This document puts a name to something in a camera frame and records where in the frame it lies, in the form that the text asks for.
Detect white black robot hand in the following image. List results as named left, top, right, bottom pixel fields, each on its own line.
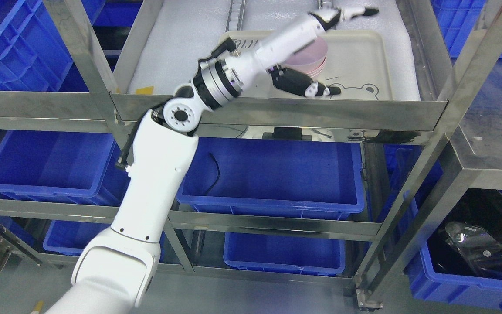
left=214, top=6, right=379, bottom=98

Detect large blue bin middle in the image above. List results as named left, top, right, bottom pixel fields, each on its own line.
left=176, top=137, right=365, bottom=220

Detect blue bin right bottom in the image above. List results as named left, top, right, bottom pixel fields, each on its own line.
left=406, top=189, right=502, bottom=311

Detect steel shelf rack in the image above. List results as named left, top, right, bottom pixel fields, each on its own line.
left=0, top=0, right=502, bottom=314

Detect cream bear tray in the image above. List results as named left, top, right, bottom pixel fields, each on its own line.
left=218, top=30, right=393, bottom=101

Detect blue bin bottom middle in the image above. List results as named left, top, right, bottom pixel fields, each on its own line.
left=223, top=232, right=346, bottom=276

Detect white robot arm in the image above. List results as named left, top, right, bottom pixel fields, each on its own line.
left=47, top=38, right=241, bottom=314

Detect blue bin left shelf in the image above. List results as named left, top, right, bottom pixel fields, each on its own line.
left=0, top=130, right=129, bottom=206

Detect stacked pink bowls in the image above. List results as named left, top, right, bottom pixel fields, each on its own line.
left=282, top=37, right=328, bottom=78

